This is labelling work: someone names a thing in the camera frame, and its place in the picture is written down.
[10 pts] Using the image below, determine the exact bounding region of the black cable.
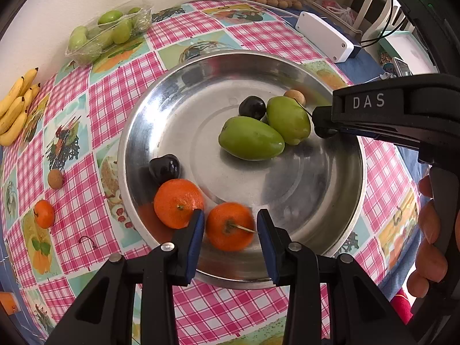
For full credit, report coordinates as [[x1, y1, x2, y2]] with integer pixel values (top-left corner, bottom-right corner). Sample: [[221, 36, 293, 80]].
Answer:
[[360, 5, 410, 48]]

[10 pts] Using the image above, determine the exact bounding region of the plastic tray of green fruits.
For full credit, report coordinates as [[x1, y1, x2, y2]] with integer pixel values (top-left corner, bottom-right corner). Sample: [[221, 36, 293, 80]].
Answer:
[[65, 0, 153, 64]]

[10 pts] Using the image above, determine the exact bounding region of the person's right hand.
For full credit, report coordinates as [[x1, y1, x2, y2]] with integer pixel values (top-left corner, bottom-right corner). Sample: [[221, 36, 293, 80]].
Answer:
[[407, 175, 448, 298]]

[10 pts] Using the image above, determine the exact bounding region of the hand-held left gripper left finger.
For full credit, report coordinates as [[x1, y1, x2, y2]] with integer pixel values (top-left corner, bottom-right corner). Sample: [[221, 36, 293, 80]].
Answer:
[[47, 208, 206, 345]]

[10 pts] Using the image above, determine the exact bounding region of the clear plastic bag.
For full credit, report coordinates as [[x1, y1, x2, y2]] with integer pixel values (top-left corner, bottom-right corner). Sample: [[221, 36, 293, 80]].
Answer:
[[321, 0, 353, 26]]

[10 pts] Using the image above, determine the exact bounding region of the small mandarin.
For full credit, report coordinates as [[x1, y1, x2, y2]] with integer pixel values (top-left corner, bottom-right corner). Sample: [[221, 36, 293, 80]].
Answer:
[[33, 199, 55, 229]]

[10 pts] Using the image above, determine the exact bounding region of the red cloth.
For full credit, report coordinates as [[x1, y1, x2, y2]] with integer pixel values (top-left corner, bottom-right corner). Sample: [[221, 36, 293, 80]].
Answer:
[[391, 293, 415, 326]]

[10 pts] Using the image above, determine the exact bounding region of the orange plastic cup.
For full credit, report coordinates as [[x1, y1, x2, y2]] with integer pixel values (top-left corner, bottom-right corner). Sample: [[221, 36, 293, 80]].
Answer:
[[0, 291, 18, 317]]

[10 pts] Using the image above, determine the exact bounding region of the smartphone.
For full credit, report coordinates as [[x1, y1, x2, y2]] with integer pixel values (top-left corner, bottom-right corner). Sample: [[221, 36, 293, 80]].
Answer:
[[393, 57, 411, 78]]

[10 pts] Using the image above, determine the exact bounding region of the round metal plate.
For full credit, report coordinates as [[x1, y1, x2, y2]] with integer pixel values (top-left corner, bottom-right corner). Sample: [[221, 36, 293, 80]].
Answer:
[[118, 51, 367, 290]]

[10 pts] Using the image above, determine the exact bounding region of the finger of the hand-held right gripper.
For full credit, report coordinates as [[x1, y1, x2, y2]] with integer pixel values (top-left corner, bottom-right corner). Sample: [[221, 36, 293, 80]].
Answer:
[[312, 75, 432, 130], [340, 126, 432, 162]]

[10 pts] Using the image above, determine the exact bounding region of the pink checkered printed tablecloth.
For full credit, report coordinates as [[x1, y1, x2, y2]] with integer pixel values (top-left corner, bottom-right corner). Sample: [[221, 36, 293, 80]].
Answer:
[[0, 0, 421, 345]]

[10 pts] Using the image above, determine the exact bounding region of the bunch of yellow bananas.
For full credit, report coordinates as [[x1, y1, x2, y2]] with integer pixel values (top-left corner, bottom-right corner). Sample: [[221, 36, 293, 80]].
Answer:
[[0, 68, 41, 147]]

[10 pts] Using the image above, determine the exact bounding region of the white and green device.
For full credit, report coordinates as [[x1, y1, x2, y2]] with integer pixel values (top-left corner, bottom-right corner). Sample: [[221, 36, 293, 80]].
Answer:
[[378, 30, 437, 76]]

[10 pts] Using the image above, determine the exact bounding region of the dark plum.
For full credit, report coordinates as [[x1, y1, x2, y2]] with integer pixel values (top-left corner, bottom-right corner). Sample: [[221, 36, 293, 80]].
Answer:
[[149, 154, 181, 190], [239, 96, 267, 121]]

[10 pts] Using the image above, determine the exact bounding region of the mandarin with long stem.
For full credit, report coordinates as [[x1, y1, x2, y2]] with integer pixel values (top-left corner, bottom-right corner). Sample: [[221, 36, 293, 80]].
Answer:
[[205, 202, 257, 252]]

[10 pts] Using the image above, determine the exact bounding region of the brown longan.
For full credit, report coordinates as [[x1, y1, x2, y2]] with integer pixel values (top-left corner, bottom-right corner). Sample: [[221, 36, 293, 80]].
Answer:
[[283, 90, 307, 108], [48, 169, 64, 190]]

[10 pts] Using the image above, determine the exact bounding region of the green mango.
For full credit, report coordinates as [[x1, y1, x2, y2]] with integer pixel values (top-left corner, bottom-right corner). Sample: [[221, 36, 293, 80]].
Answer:
[[266, 96, 311, 146], [218, 116, 285, 161]]

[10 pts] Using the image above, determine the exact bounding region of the white plastic box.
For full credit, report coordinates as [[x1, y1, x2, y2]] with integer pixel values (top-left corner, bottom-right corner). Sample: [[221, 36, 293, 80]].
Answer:
[[295, 11, 354, 63]]

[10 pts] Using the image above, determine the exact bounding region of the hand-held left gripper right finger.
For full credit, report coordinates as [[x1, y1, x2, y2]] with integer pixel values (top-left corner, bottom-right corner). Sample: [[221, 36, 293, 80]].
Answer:
[[256, 208, 417, 345]]

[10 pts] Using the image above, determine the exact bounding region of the large mandarin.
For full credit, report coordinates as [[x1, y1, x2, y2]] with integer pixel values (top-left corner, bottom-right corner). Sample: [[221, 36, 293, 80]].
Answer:
[[154, 179, 205, 230]]

